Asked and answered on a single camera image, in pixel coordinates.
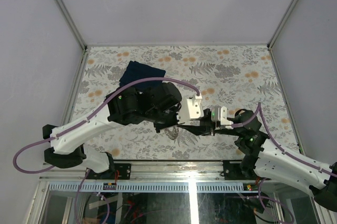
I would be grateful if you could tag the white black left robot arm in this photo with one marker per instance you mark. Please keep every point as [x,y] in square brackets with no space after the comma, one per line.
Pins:
[69,148]

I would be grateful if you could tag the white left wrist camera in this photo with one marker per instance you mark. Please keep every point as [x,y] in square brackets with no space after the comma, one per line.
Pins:
[191,109]

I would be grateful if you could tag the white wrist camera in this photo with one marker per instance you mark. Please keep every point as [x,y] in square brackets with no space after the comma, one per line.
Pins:
[219,117]
[191,109]

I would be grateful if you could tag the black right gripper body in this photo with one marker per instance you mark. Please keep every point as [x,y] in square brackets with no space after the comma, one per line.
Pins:
[210,125]

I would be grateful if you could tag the floral patterned table mat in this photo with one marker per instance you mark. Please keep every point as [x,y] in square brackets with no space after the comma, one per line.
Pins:
[232,76]

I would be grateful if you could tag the metal keyring with yellow grip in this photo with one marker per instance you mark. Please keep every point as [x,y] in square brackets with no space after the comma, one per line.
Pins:
[172,133]

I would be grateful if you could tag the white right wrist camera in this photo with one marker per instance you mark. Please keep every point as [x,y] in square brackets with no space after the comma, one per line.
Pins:
[219,117]

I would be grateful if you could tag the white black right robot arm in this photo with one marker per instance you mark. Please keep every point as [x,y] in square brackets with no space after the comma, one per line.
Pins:
[263,156]

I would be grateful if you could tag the dark navy folded cloth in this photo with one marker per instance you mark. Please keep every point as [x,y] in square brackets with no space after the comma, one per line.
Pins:
[136,71]

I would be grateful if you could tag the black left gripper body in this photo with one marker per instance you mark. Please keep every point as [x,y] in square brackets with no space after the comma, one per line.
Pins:
[163,119]

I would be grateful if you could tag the aluminium front rail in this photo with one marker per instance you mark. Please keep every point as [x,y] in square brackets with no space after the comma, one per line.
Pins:
[179,171]

